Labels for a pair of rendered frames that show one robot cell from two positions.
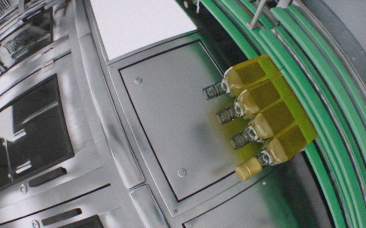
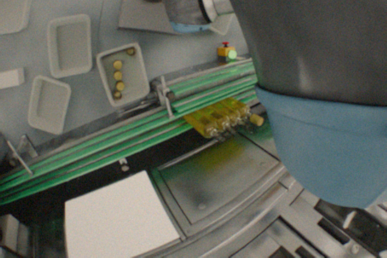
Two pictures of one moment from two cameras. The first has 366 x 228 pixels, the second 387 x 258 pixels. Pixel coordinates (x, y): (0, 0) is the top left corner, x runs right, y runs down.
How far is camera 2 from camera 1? 0.43 m
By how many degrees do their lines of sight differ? 58
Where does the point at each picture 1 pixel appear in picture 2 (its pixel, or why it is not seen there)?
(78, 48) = not seen: outside the picture
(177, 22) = (135, 183)
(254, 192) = (258, 135)
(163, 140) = (246, 177)
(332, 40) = (191, 75)
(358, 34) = (181, 66)
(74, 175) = (296, 237)
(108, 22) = (123, 246)
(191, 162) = (254, 161)
